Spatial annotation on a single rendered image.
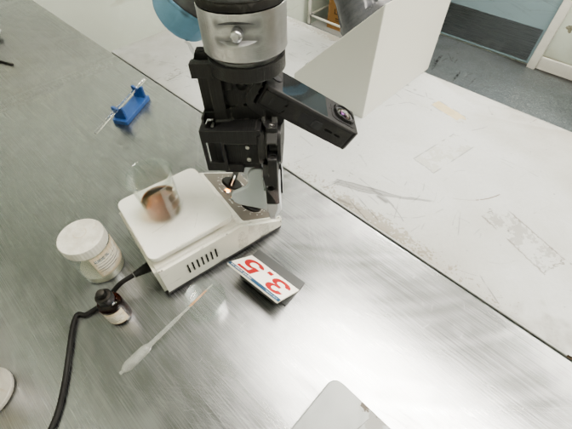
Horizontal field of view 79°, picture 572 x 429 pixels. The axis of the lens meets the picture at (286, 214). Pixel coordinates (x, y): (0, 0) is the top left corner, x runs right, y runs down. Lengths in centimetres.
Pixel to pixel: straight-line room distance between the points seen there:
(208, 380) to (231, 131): 29
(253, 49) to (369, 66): 44
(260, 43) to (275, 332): 34
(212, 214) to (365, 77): 42
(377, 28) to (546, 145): 41
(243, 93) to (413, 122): 51
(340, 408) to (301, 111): 33
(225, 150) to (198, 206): 14
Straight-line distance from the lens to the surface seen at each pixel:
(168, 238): 47
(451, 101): 90
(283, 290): 48
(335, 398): 45
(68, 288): 59
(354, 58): 74
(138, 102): 86
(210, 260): 51
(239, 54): 31
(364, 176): 65
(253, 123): 36
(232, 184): 55
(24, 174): 80
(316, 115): 36
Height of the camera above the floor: 135
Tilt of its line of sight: 52 degrees down
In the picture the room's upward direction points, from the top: straight up
